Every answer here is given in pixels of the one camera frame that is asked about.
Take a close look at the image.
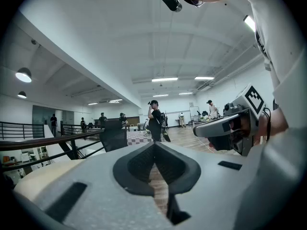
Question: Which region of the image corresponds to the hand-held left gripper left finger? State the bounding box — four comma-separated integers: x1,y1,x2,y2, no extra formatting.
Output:
13,142,174,230

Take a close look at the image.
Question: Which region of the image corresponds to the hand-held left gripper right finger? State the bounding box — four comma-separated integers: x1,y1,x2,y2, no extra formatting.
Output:
153,142,267,230

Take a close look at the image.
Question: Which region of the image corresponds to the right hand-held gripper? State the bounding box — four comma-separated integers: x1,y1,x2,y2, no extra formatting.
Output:
193,82,272,157

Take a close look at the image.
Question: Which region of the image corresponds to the person's right forearm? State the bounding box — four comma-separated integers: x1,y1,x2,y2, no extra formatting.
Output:
253,107,290,146

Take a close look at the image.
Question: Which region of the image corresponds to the person's right hand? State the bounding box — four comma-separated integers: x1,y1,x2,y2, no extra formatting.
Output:
236,117,252,139

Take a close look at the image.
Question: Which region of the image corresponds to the whiteboard on stand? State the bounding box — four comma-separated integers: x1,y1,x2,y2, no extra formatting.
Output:
189,106,201,127

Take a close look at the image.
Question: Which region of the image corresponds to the black bag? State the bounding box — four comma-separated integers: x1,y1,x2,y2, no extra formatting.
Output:
162,127,172,143

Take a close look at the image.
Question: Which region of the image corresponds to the black office chair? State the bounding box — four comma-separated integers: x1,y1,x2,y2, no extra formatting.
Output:
99,119,129,153

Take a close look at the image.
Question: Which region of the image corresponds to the checkered floor mat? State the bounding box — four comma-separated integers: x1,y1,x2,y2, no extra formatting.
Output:
126,131,153,146

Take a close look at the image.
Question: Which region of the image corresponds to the railing with wooden handrail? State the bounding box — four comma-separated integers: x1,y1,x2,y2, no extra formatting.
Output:
0,129,105,173

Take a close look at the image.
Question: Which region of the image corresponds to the black metal railing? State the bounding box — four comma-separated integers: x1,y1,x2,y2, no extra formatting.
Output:
0,121,46,140

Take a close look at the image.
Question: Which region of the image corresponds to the person's white shirt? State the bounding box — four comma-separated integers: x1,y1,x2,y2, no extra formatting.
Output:
234,0,307,138

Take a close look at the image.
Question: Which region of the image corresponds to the large dome pendant lamp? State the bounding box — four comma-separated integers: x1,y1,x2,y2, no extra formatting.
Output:
15,67,33,83

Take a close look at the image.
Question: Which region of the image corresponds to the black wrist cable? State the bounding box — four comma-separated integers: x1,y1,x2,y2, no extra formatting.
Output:
261,107,272,142

